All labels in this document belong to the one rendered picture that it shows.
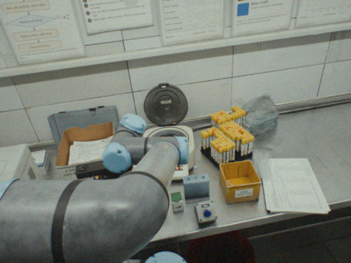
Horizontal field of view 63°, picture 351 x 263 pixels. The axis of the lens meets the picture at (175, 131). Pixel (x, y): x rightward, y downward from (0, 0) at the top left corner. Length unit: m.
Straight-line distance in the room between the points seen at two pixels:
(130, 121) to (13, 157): 0.49
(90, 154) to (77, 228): 1.09
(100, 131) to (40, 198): 1.12
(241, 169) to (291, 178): 0.21
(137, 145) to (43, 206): 0.40
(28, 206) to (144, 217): 0.14
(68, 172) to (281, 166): 0.92
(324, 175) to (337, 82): 0.68
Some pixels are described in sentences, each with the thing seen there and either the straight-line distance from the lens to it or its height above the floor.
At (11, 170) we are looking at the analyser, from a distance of 1.08.
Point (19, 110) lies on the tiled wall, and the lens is 1.57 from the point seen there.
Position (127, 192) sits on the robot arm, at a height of 1.51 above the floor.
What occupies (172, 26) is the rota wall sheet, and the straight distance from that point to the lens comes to 1.36.
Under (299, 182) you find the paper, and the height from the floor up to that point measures 0.89.
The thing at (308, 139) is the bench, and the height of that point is 0.87.
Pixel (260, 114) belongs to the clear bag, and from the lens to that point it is 1.50.
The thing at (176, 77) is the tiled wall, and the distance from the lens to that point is 1.45.
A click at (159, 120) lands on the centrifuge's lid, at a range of 1.46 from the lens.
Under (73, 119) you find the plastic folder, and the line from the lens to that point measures 1.53.
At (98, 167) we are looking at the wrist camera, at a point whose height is 1.19.
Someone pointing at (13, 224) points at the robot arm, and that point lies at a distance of 0.39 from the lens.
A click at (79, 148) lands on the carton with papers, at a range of 1.49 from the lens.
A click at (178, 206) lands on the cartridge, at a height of 0.91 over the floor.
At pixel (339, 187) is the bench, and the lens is 1.36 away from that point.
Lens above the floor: 1.77
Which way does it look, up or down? 35 degrees down
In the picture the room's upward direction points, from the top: 5 degrees counter-clockwise
